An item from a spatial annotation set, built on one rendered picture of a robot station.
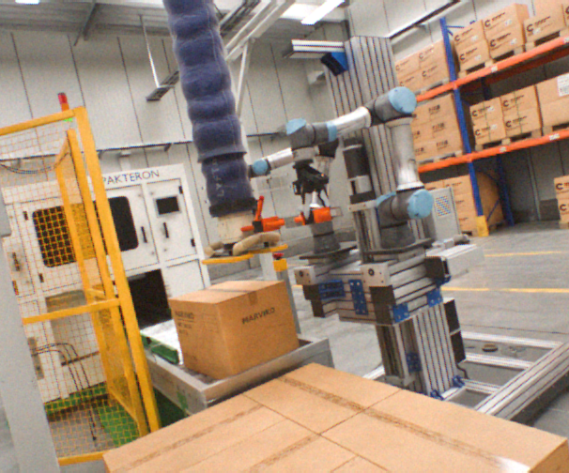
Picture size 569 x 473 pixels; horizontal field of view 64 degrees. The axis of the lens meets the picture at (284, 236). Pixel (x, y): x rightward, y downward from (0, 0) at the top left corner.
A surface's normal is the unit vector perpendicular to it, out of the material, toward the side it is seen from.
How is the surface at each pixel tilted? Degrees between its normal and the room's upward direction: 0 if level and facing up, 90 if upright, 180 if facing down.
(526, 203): 90
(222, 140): 102
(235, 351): 90
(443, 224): 90
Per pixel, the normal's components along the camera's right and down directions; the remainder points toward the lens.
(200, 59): 0.21, 0.25
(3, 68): 0.56, -0.08
